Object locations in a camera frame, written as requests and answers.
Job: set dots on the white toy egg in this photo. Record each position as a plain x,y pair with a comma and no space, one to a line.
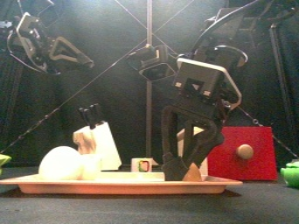
60,164

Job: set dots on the green toy pepper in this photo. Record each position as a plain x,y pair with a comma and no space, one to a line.
291,175

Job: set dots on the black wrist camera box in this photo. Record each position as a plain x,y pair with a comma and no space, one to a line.
155,68

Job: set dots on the small white printed cube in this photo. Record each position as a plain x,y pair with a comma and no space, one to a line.
142,165

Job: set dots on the white wooden knife block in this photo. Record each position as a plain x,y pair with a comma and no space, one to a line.
104,145

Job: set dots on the orange rectangular plate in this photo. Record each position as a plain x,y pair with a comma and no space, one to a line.
116,185

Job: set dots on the grey vertical frame pole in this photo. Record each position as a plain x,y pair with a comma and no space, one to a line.
148,116

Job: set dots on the brown eggshell half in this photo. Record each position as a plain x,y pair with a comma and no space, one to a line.
194,174

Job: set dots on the red wooden drawer box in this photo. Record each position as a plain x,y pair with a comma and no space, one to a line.
256,166

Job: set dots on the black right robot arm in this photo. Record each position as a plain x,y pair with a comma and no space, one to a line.
226,29

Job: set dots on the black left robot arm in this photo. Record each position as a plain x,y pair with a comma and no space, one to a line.
7,17

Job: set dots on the green toy vegetable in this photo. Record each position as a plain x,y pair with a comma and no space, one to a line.
4,162

